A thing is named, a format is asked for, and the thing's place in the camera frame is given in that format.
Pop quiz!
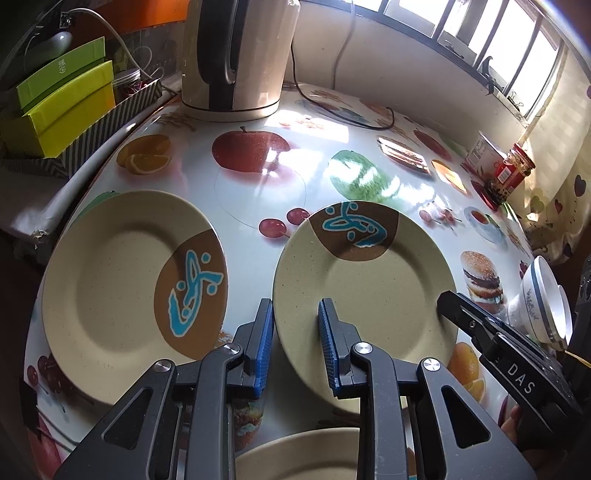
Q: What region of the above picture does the white bowl blue stripe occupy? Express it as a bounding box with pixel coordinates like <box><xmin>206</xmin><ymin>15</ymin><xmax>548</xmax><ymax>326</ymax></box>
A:
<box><xmin>507</xmin><ymin>256</ymin><xmax>573</xmax><ymax>351</ymax></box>

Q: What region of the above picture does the beige plate brown patch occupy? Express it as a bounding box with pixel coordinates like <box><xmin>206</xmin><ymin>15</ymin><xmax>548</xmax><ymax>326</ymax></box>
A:
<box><xmin>273</xmin><ymin>201</ymin><xmax>458</xmax><ymax>413</ymax></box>
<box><xmin>42</xmin><ymin>191</ymin><xmax>228</xmax><ymax>405</ymax></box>

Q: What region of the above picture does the person's right hand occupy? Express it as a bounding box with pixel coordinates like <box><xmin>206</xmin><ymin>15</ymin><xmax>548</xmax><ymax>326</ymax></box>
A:
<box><xmin>498</xmin><ymin>405</ymin><xmax>523</xmax><ymax>445</ymax></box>

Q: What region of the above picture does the beige plate bottom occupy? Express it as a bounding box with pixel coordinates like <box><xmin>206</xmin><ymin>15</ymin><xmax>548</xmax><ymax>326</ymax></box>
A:
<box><xmin>235</xmin><ymin>427</ymin><xmax>360</xmax><ymax>480</ymax></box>

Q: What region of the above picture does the red-labelled glass jar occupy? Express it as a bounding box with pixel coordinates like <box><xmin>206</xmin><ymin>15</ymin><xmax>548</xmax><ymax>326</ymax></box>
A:
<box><xmin>485</xmin><ymin>143</ymin><xmax>536</xmax><ymax>205</ymax></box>

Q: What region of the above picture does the heart pattern curtain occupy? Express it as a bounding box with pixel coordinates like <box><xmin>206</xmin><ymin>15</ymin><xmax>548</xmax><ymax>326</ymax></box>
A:
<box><xmin>509</xmin><ymin>52</ymin><xmax>590</xmax><ymax>265</ymax></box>

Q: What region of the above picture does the white paper cup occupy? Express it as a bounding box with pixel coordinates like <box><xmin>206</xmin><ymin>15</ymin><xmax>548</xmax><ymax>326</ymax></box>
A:
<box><xmin>462</xmin><ymin>131</ymin><xmax>506</xmax><ymax>180</ymax></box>

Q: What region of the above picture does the striped storage tray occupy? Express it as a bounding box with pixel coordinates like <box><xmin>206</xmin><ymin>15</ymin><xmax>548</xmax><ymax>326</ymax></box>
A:
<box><xmin>1</xmin><ymin>80</ymin><xmax>163</xmax><ymax>179</ymax></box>

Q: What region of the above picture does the yellow cardboard box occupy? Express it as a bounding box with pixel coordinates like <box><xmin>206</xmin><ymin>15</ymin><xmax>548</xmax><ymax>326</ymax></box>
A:
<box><xmin>1</xmin><ymin>61</ymin><xmax>115</xmax><ymax>158</ymax></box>

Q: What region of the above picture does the small glass jar dark lid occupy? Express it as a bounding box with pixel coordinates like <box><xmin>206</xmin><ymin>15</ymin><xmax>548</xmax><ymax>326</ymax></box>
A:
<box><xmin>112</xmin><ymin>68</ymin><xmax>143</xmax><ymax>104</ymax></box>

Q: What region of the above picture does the white electric kettle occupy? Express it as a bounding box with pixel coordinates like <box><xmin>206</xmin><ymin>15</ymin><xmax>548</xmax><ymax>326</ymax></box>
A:
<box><xmin>181</xmin><ymin>0</ymin><xmax>301</xmax><ymax>122</ymax></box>

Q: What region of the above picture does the green cardboard box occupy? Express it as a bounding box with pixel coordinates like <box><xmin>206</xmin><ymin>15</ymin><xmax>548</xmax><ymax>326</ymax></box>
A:
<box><xmin>15</xmin><ymin>37</ymin><xmax>105</xmax><ymax>112</ymax></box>

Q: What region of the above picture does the black kettle power cable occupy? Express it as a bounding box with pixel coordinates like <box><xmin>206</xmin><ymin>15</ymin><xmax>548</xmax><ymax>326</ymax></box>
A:
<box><xmin>288</xmin><ymin>41</ymin><xmax>397</xmax><ymax>132</ymax></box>

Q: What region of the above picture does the white cable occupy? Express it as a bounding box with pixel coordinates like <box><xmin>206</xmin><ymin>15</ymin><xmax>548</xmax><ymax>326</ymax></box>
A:
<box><xmin>64</xmin><ymin>7</ymin><xmax>158</xmax><ymax>82</ymax></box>

